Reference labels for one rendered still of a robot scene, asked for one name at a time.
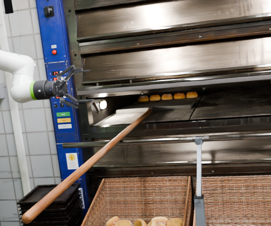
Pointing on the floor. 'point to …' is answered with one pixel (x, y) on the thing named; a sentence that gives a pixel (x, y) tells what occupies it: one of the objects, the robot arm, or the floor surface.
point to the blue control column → (45, 21)
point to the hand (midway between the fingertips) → (89, 85)
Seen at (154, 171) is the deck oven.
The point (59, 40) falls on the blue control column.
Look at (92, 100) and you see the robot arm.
